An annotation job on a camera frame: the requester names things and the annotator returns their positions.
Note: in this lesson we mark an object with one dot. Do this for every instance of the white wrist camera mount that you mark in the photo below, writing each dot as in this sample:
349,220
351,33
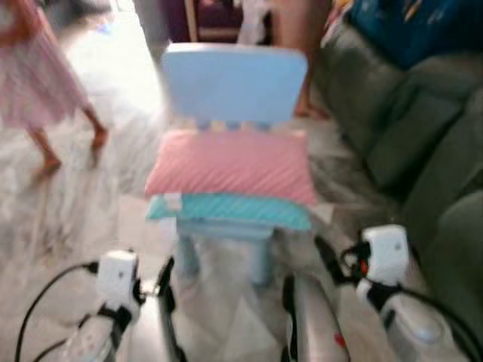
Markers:
117,275
386,253

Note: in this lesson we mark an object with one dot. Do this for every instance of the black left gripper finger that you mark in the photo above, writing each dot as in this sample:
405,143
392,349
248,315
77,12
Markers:
166,279

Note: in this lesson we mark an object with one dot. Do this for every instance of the pink pillow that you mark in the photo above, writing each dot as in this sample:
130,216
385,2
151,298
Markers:
226,166

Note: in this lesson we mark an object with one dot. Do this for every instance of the adult bare legs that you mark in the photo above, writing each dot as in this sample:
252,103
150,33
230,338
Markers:
298,38

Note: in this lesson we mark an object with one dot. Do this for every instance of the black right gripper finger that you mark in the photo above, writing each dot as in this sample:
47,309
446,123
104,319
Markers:
326,258

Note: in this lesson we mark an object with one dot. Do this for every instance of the green sofa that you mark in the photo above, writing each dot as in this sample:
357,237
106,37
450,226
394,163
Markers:
423,121

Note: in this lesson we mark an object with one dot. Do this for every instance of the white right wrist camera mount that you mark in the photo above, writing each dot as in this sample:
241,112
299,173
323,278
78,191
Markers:
386,253

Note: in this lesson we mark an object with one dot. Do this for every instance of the teal pillow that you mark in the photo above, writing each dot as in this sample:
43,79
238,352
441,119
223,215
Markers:
241,212

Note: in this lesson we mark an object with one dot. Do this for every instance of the light blue plastic chair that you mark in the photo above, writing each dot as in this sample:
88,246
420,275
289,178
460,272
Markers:
234,83

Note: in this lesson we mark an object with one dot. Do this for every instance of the white cloth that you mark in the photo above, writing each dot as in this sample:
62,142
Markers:
254,19

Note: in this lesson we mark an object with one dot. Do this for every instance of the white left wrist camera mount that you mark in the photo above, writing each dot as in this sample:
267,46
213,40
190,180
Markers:
117,275

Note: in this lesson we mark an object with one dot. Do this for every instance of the child in pink dress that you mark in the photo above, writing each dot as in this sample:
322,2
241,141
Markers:
30,75

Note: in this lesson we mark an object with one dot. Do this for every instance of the purple wood-framed cabinet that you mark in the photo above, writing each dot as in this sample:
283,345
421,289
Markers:
215,15

